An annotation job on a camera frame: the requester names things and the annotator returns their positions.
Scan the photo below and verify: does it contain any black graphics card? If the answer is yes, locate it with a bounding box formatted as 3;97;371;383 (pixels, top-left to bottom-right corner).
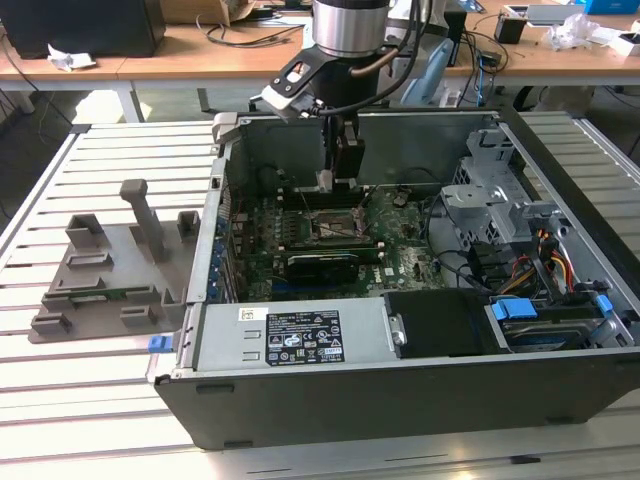
285;251;360;287

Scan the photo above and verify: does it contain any green motherboard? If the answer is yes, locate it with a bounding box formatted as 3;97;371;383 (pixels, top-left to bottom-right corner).
224;185;454;304

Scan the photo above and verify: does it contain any small black open box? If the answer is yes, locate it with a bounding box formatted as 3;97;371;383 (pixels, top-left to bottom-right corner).
493;13;529;45

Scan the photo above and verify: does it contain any blue box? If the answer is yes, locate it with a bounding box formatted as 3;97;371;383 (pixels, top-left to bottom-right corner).
584;0;640;16

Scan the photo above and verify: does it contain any coloured power wire bundle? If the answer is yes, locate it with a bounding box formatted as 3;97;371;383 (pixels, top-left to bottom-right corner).
504;227;574;296

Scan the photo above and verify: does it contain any black cable bundle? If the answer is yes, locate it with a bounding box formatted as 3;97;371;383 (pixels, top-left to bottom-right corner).
427;192;506;294

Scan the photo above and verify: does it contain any hard disk in blue carrier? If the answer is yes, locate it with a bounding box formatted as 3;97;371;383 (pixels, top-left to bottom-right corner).
489;294;614;351

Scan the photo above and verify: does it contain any open black PC case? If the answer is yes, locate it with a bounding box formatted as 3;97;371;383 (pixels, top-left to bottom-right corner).
144;104;640;450

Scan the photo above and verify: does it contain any brown cardboard box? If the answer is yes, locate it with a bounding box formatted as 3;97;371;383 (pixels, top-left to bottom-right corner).
197;0;261;26

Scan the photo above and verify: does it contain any small white box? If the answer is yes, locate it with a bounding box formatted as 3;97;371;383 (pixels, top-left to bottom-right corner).
612;32;640;59

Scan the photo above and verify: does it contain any thin metal locking lever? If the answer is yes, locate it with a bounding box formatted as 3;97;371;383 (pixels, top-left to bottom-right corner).
356;187;381;215
297;189;317;222

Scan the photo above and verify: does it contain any grey flat device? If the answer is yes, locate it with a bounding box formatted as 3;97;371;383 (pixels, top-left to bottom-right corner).
527;3;586;26

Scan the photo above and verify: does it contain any green RAM stick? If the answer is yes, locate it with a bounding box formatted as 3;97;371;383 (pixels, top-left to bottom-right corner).
67;288;126;301

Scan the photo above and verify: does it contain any silver metal drive cage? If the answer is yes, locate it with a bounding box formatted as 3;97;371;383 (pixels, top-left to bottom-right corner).
439;127;571;261

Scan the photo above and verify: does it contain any CPU socket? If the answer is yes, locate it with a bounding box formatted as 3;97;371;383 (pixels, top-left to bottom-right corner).
309;207;364;241

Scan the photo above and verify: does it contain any clear plastic wrap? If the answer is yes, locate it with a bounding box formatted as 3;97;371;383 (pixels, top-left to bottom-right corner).
542;13;609;51

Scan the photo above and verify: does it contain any black computer tower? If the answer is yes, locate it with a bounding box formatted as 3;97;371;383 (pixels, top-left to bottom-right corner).
0;0;167;59

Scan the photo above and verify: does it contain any silver power supply unit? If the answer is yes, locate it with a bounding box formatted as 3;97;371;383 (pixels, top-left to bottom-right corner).
172;298;401;375

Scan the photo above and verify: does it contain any black plastic shroud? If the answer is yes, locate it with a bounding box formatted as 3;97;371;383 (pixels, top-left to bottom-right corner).
383;288;512;361

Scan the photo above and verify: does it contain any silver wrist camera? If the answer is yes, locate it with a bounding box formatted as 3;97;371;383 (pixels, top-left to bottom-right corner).
260;49;326;125

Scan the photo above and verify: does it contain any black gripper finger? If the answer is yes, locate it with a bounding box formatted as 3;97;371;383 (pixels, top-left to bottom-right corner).
333;119;367;185
322;115;335;175

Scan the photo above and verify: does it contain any grey parts rack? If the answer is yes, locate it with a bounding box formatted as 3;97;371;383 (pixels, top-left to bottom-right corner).
27;178;202;346

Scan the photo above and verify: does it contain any crumpled white paper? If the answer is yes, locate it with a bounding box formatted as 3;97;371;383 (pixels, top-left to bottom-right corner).
47;42;97;72

